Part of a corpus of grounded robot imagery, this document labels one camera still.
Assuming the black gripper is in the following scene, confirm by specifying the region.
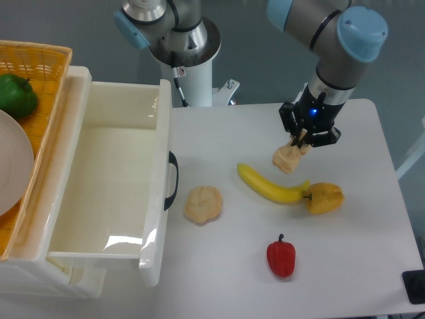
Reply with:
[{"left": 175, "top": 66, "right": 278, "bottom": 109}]
[{"left": 279, "top": 83, "right": 345, "bottom": 148}]

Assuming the square bread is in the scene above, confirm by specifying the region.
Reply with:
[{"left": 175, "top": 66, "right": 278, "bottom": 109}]
[{"left": 272, "top": 143, "right": 311, "bottom": 174}]

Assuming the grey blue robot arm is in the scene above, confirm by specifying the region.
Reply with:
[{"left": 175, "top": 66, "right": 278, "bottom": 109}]
[{"left": 114, "top": 1, "right": 388, "bottom": 147}]

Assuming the round bread roll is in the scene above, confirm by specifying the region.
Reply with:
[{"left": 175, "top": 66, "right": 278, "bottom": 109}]
[{"left": 183, "top": 186, "right": 223, "bottom": 225}]

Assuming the upper white drawer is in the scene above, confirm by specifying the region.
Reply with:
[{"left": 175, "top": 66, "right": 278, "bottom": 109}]
[{"left": 48, "top": 80, "right": 177, "bottom": 286}]

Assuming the white drawer cabinet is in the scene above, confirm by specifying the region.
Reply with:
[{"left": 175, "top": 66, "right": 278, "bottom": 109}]
[{"left": 1, "top": 66, "right": 106, "bottom": 298}]

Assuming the yellow bell pepper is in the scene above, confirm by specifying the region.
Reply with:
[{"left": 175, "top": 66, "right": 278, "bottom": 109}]
[{"left": 304, "top": 182, "right": 345, "bottom": 215}]

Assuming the yellow banana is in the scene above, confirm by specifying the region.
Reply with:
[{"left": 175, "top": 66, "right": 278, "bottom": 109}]
[{"left": 237, "top": 163, "right": 311, "bottom": 204}]

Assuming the red bell pepper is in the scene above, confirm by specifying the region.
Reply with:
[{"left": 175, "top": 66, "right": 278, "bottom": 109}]
[{"left": 266, "top": 234, "right": 296, "bottom": 278}]

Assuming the black device at edge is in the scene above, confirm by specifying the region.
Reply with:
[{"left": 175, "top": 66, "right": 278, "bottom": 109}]
[{"left": 402, "top": 270, "right": 425, "bottom": 304}]

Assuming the orange woven basket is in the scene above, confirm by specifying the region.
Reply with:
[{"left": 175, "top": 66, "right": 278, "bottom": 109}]
[{"left": 1, "top": 40, "right": 72, "bottom": 261}]

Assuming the green bell pepper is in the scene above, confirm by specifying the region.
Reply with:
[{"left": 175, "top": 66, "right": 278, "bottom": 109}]
[{"left": 1, "top": 73, "right": 39, "bottom": 120}]

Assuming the white plate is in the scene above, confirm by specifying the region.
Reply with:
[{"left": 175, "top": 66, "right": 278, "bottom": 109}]
[{"left": 1, "top": 111, "right": 34, "bottom": 215}]

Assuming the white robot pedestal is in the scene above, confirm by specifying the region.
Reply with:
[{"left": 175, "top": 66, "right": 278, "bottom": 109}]
[{"left": 149, "top": 17, "right": 240, "bottom": 108}]

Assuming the black drawer handle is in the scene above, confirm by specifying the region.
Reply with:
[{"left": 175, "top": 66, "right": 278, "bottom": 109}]
[{"left": 164, "top": 151, "right": 179, "bottom": 211}]

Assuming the robot cable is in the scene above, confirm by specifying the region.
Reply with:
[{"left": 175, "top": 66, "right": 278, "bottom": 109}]
[{"left": 171, "top": 49, "right": 191, "bottom": 108}]

